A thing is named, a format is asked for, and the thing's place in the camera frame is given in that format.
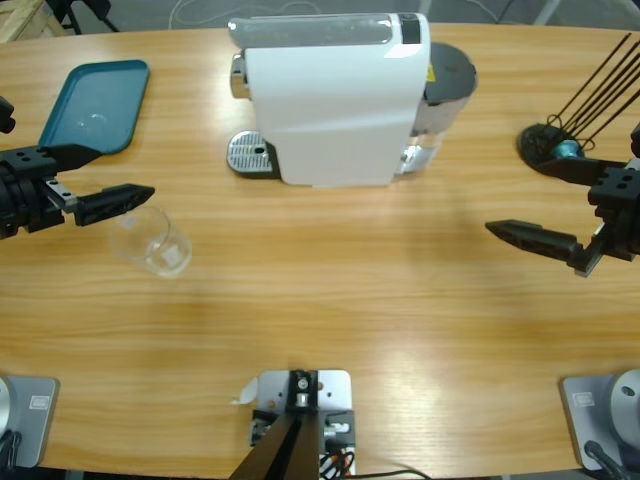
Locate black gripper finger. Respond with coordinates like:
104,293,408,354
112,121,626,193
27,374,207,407
74,183,156,227
0,143,104,175
537,157,640,201
484,219,609,277

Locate wooden crate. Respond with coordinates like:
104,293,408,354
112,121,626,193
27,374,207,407
0,0,64,45

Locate teal plastic tray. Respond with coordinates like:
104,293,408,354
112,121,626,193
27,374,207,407
37,59,151,160

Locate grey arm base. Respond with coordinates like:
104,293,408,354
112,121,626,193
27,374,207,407
558,368,640,472
0,374,61,471

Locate black cable at mount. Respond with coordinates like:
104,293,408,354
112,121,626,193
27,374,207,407
355,467,434,480

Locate black wire capsule stand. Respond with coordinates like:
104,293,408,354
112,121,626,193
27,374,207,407
517,32,640,179

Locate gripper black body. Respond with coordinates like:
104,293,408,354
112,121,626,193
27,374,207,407
0,169,79,241
594,197,640,261

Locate clear drinking glass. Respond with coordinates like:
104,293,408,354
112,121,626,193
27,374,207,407
107,203,194,279

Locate metal grille drip tray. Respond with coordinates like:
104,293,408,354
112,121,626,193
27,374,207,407
227,129,282,180

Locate black base cable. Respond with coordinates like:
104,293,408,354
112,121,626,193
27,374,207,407
583,439,631,480

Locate black chair legs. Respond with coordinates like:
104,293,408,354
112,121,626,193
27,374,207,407
47,0,121,35

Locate white tape tab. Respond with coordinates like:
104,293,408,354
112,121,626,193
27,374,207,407
229,377,260,406

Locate grey translucent machine lever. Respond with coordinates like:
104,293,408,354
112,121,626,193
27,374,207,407
227,13,394,49

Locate clear water tank dark lid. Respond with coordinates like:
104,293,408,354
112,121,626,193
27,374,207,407
394,42,479,176

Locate white capsule coffee machine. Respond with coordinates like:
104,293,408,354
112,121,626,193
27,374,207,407
227,12,432,190

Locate black camera post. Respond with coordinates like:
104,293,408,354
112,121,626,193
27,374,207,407
229,368,321,480

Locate orange wires at mount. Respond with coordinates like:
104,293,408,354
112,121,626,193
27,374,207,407
319,447,357,476

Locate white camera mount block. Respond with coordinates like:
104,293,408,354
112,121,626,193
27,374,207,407
249,368,359,476

